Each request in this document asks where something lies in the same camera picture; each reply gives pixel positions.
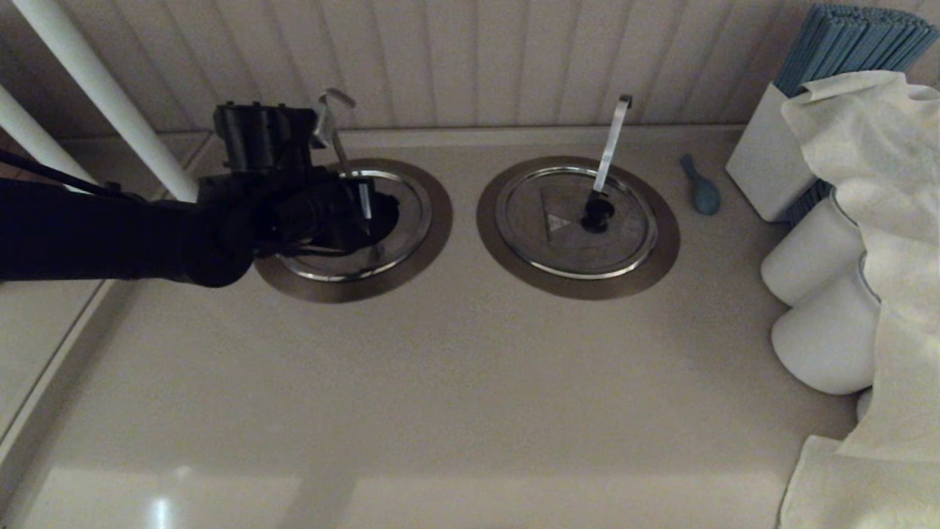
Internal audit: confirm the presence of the steel hinged pot lid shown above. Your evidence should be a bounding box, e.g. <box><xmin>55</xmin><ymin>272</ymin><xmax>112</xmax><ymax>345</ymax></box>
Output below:
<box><xmin>273</xmin><ymin>169</ymin><xmax>434</xmax><ymax>283</ymax></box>
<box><xmin>495</xmin><ymin>166</ymin><xmax>659</xmax><ymax>280</ymax></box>

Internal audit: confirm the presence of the small blue spoon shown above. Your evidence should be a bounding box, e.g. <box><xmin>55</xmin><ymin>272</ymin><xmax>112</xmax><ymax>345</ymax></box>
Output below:
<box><xmin>679</xmin><ymin>153</ymin><xmax>722</xmax><ymax>217</ymax></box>

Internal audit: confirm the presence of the white round pole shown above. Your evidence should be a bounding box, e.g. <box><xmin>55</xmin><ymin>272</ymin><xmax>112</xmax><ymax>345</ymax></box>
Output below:
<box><xmin>0</xmin><ymin>84</ymin><xmax>96</xmax><ymax>193</ymax></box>
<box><xmin>13</xmin><ymin>0</ymin><xmax>199</xmax><ymax>203</ymax></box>

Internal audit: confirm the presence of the white holder box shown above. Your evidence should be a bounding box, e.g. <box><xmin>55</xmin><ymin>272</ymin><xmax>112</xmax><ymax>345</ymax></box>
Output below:
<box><xmin>726</xmin><ymin>82</ymin><xmax>834</xmax><ymax>226</ymax></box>

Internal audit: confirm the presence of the white ceramic jar upper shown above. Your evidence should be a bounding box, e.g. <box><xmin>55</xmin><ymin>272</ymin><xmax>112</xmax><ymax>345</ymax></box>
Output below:
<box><xmin>760</xmin><ymin>195</ymin><xmax>867</xmax><ymax>307</ymax></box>

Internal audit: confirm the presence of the white ceramic jar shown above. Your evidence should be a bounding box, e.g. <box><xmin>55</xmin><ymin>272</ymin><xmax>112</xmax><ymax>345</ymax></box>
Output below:
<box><xmin>760</xmin><ymin>195</ymin><xmax>867</xmax><ymax>307</ymax></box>
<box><xmin>771</xmin><ymin>253</ymin><xmax>881</xmax><ymax>396</ymax></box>

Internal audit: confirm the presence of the white ceramic jar lower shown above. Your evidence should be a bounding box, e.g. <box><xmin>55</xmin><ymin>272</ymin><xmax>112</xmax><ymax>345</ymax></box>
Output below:
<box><xmin>771</xmin><ymin>253</ymin><xmax>881</xmax><ymax>396</ymax></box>

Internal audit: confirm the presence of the blue stick bundle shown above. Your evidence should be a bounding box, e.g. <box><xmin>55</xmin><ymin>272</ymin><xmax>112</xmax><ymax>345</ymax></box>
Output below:
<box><xmin>773</xmin><ymin>6</ymin><xmax>940</xmax><ymax>98</ymax></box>

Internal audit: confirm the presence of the white woven cloth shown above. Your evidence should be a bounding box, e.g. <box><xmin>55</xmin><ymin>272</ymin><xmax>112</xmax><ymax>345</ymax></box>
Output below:
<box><xmin>780</xmin><ymin>71</ymin><xmax>940</xmax><ymax>462</ymax></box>
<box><xmin>778</xmin><ymin>435</ymin><xmax>940</xmax><ymax>529</ymax></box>

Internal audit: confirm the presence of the brown round counter ring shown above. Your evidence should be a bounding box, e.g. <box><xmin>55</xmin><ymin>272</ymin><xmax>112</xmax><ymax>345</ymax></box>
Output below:
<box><xmin>253</xmin><ymin>158</ymin><xmax>454</xmax><ymax>304</ymax></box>
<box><xmin>476</xmin><ymin>156</ymin><xmax>681</xmax><ymax>301</ymax></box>

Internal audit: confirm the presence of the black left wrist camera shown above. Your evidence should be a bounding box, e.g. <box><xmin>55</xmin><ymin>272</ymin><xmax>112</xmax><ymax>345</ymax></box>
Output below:
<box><xmin>214</xmin><ymin>103</ymin><xmax>318</xmax><ymax>173</ymax></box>

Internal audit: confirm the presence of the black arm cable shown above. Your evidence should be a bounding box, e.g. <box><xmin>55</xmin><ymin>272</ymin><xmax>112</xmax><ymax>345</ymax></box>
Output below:
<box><xmin>0</xmin><ymin>151</ymin><xmax>140</xmax><ymax>201</ymax></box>

